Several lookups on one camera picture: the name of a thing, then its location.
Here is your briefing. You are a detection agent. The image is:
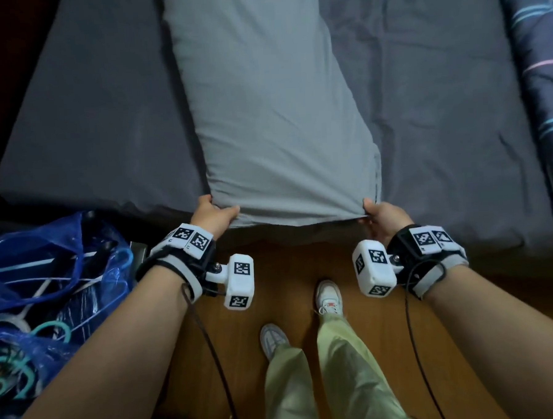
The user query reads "blue plastic bag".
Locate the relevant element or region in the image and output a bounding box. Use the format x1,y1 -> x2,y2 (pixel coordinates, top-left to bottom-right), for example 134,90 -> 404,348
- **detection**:
0,208 -> 143,419

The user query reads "person's shoe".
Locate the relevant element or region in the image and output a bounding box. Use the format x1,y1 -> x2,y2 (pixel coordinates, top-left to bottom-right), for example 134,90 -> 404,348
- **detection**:
313,279 -> 346,319
258,322 -> 290,361

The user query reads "person's right hand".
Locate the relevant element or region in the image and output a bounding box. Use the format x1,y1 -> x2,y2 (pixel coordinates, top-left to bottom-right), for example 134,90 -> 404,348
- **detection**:
357,195 -> 416,249

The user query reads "person's right forearm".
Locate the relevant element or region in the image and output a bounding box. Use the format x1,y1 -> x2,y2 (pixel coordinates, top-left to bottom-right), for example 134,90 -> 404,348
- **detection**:
420,259 -> 553,419

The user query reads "navy patterned quilt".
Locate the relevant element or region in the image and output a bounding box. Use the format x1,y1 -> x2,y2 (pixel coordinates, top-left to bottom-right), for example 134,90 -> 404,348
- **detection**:
496,0 -> 553,242

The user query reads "black marker-tagged wrist strap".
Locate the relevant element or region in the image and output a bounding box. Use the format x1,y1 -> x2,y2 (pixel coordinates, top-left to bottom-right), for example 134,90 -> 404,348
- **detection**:
132,221 -> 220,308
386,222 -> 472,302

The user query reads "bundle of plastic hangers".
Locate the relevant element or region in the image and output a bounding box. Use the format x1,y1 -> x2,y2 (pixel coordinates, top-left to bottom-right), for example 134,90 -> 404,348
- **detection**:
0,252 -> 130,403

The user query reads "person's right shoe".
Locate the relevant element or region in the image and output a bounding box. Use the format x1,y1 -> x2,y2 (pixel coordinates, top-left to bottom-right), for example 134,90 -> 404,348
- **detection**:
313,279 -> 346,319

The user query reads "person's left leg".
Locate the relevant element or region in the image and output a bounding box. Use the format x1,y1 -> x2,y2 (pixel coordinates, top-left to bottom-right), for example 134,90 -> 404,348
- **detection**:
260,339 -> 321,419

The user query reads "grey pillowcase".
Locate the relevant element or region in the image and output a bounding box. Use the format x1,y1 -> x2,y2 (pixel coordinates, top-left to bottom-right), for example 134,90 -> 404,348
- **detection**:
161,0 -> 384,233

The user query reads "person's leg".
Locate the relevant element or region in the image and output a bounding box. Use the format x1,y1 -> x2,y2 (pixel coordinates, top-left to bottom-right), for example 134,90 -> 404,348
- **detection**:
315,311 -> 408,419
260,339 -> 321,419

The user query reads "person's right leg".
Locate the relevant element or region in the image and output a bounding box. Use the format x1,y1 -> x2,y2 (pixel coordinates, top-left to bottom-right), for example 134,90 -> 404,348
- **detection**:
315,311 -> 408,419

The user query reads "person's left forearm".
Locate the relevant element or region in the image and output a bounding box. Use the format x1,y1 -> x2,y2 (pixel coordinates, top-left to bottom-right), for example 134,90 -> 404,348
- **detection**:
0,262 -> 198,419

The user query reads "person's left hand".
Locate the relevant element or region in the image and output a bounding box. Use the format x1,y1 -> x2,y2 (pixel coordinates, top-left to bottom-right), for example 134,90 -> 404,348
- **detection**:
188,192 -> 242,242

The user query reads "person's left shoe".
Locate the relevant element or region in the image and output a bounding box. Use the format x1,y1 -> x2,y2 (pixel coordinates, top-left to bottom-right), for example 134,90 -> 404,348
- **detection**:
258,322 -> 290,361

